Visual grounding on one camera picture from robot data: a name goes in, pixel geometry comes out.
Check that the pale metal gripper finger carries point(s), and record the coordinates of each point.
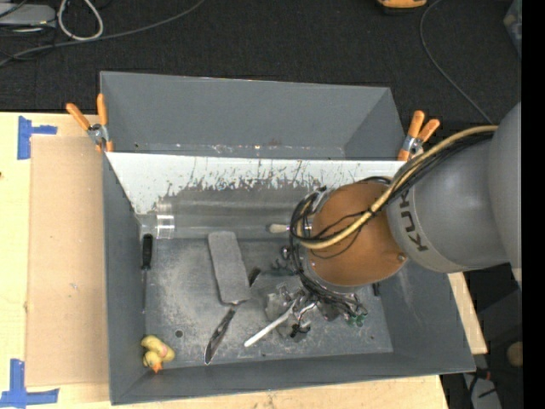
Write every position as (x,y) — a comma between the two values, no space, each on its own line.
(280,305)
(269,330)

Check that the clear plastic tube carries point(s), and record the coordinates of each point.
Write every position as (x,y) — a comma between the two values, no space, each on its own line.
(213,220)

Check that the brown cardboard board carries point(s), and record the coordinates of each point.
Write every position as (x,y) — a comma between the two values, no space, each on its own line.
(64,249)

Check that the yellow toy duck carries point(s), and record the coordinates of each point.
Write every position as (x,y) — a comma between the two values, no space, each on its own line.
(156,353)

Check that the grey metal bin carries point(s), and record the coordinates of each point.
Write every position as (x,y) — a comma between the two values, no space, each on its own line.
(187,296)

